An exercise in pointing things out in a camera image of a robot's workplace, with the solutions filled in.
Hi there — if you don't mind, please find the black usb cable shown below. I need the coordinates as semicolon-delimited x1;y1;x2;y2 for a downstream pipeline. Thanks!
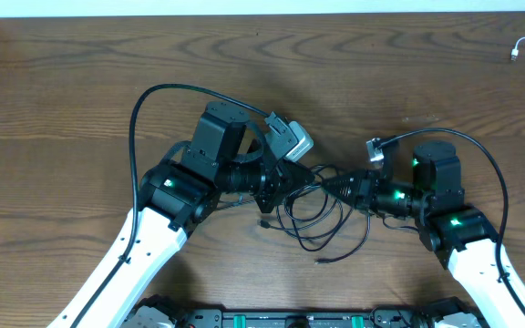
257;163;373;266

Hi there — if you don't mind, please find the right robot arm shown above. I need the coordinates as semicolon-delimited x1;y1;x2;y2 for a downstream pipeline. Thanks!
322;140;525;327

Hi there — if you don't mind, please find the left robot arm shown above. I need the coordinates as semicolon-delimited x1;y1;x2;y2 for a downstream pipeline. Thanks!
51;102;314;327

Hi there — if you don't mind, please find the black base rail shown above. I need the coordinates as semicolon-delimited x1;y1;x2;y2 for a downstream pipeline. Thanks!
120;294;489;328

